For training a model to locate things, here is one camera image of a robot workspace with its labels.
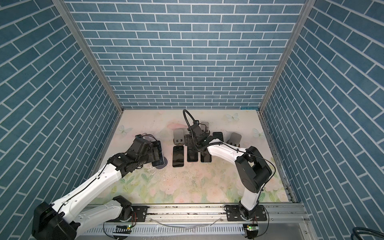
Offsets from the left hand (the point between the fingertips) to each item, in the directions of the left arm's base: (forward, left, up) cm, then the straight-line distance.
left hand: (153, 153), depth 82 cm
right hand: (+12, -20, -1) cm, 23 cm away
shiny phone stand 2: (-2, -3, -6) cm, 7 cm away
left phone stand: (-3, -4, -10) cm, 11 cm away
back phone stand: (+16, -12, -9) cm, 22 cm away
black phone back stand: (+6, -12, -16) cm, 21 cm away
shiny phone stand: (+20, -40, -11) cm, 46 cm away
